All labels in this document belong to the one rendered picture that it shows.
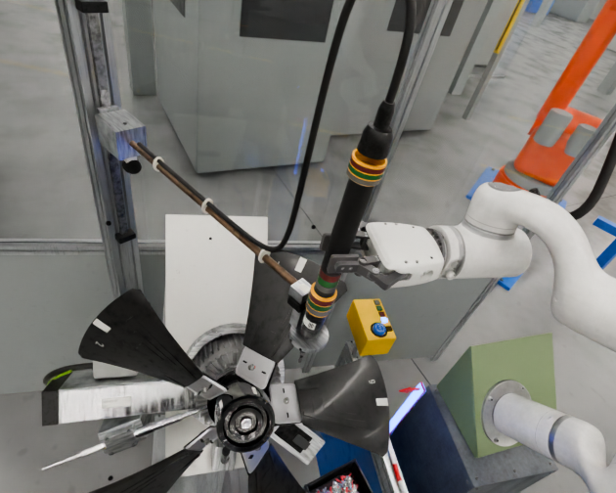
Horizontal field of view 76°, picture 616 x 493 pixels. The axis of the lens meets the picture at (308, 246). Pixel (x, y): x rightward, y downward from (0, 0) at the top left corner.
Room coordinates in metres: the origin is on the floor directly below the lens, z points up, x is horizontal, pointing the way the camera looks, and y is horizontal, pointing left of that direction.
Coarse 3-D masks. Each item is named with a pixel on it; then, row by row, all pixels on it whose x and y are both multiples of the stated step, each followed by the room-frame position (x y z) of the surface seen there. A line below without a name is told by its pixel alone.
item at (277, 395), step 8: (272, 384) 0.46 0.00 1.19; (280, 384) 0.46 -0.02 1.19; (288, 384) 0.47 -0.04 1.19; (272, 392) 0.44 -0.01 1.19; (280, 392) 0.45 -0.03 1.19; (288, 392) 0.45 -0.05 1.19; (296, 392) 0.46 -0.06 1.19; (272, 400) 0.42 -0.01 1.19; (280, 400) 0.43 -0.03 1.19; (296, 400) 0.44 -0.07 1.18; (280, 408) 0.41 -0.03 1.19; (288, 408) 0.42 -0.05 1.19; (296, 408) 0.42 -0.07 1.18; (280, 416) 0.39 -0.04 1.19; (288, 416) 0.40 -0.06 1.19; (296, 416) 0.41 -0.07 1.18
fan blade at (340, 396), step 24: (360, 360) 0.58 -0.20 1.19; (312, 384) 0.49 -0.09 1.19; (336, 384) 0.51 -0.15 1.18; (360, 384) 0.52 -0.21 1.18; (384, 384) 0.55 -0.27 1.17; (312, 408) 0.43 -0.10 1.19; (336, 408) 0.45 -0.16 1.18; (360, 408) 0.47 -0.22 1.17; (384, 408) 0.49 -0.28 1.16; (336, 432) 0.40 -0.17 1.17; (360, 432) 0.42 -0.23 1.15; (384, 432) 0.44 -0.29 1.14
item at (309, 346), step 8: (304, 280) 0.46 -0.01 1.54; (296, 288) 0.44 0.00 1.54; (296, 296) 0.43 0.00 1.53; (304, 296) 0.43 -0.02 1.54; (296, 304) 0.43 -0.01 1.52; (304, 304) 0.43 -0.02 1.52; (296, 312) 0.43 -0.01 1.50; (304, 312) 0.43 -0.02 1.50; (296, 320) 0.43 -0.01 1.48; (296, 328) 0.43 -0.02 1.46; (296, 336) 0.41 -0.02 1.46; (320, 336) 0.42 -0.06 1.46; (328, 336) 0.43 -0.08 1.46; (296, 344) 0.40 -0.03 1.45; (304, 344) 0.40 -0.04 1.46; (312, 344) 0.40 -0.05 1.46; (320, 344) 0.41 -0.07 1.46; (312, 352) 0.39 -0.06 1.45
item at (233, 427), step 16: (224, 384) 0.43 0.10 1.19; (240, 384) 0.41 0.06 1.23; (208, 400) 0.40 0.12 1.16; (224, 400) 0.37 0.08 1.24; (240, 400) 0.37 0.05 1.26; (256, 400) 0.38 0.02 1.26; (224, 416) 0.34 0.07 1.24; (240, 416) 0.35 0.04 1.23; (256, 416) 0.36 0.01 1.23; (272, 416) 0.37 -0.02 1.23; (224, 432) 0.32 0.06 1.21; (240, 432) 0.33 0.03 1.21; (256, 432) 0.34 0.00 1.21; (240, 448) 0.31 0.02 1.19; (256, 448) 0.32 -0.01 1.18
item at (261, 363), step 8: (248, 352) 0.48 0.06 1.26; (256, 352) 0.48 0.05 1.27; (240, 360) 0.47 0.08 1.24; (248, 360) 0.47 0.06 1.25; (256, 360) 0.46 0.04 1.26; (264, 360) 0.46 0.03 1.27; (240, 368) 0.45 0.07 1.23; (256, 368) 0.45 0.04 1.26; (264, 368) 0.45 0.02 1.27; (272, 368) 0.45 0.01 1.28; (240, 376) 0.44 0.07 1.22; (248, 376) 0.44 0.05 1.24; (256, 376) 0.44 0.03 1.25; (264, 376) 0.43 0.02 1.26; (256, 384) 0.42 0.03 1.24; (264, 384) 0.42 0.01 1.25
